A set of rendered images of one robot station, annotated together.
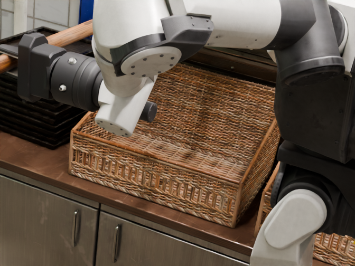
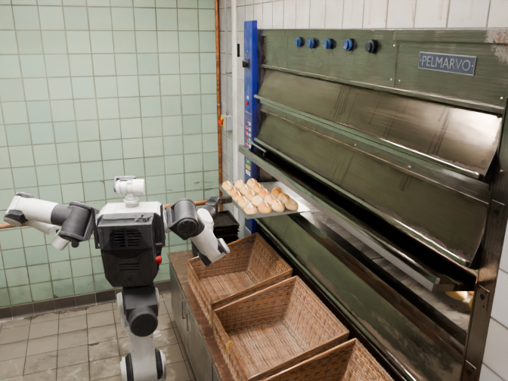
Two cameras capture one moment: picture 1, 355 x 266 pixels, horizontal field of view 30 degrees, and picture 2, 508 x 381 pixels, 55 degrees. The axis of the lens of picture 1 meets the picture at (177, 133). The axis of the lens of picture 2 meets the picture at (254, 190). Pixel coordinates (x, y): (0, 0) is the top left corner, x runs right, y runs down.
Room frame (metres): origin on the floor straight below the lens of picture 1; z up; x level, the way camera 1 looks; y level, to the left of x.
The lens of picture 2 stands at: (0.34, -2.04, 2.10)
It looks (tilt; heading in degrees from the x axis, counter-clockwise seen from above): 18 degrees down; 50
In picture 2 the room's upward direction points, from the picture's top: straight up
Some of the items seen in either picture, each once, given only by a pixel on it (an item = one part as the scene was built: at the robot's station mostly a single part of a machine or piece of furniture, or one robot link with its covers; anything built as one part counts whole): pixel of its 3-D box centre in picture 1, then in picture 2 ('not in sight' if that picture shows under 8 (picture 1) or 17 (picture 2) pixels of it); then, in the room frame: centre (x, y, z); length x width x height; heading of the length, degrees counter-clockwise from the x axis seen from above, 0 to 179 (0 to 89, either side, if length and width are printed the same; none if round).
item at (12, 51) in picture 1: (13, 49); not in sight; (1.09, 0.30, 1.22); 0.06 x 0.03 x 0.02; 68
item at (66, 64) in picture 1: (55, 74); not in sight; (1.05, 0.22, 1.19); 0.12 x 0.10 x 0.13; 68
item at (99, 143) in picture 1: (183, 131); (236, 275); (1.92, -0.02, 0.72); 0.56 x 0.49 x 0.28; 71
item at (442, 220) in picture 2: not in sight; (331, 161); (1.96, -0.66, 1.54); 1.79 x 0.11 x 0.19; 69
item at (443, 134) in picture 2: not in sight; (335, 103); (1.96, -0.66, 1.80); 1.79 x 0.11 x 0.19; 69
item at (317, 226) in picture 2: not in sight; (332, 238); (1.99, -0.67, 1.16); 1.80 x 0.06 x 0.04; 69
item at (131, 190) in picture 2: not in sight; (131, 190); (1.18, -0.27, 1.47); 0.10 x 0.07 x 0.09; 146
